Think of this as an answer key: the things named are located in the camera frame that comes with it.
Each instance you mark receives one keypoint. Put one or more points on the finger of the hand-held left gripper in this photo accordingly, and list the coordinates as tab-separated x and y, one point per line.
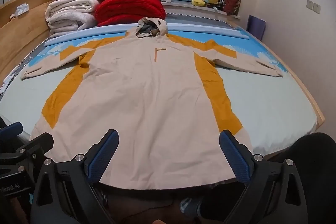
39	144
11	129

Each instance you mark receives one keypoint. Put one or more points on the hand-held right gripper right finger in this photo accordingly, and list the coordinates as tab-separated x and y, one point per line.
234	158

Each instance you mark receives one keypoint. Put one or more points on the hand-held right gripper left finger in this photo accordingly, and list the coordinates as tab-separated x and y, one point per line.
103	155

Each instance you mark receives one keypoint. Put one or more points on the beige and orange hooded jacket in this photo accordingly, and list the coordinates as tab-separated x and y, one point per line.
147	108

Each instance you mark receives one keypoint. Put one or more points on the person's right leg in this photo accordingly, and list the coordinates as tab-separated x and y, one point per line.
315	150

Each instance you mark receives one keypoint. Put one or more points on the white speckled folded quilt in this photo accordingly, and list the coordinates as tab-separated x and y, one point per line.
68	26

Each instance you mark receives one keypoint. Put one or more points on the tissue pack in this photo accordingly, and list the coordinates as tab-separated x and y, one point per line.
21	9

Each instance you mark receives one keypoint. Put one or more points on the purple box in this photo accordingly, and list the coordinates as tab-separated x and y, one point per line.
256	27

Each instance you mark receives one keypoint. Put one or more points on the cream folded quilt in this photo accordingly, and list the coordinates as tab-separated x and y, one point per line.
71	5

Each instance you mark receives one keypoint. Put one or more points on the red folded blanket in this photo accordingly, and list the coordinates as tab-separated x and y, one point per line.
126	8

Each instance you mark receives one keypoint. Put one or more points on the black white striped plush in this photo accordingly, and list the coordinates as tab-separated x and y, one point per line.
221	5

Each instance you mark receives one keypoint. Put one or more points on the white window sill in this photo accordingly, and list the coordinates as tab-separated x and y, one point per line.
189	7

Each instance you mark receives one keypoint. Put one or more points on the wooden bed frame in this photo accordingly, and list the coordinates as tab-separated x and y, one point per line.
23	32

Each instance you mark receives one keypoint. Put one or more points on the white wall socket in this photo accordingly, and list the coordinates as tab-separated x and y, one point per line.
317	8
310	4

